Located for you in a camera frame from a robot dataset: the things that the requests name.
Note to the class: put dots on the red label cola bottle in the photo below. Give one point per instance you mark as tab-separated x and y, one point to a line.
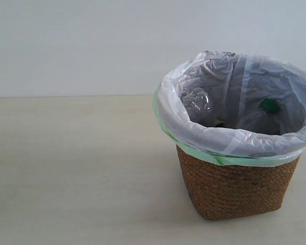
197	104

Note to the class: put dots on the green label water bottle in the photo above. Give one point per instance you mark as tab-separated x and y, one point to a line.
269	106

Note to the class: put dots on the white plastic bin liner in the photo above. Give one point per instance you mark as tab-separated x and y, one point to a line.
238	132

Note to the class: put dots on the woven brown waste basket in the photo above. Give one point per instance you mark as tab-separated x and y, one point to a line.
234	191

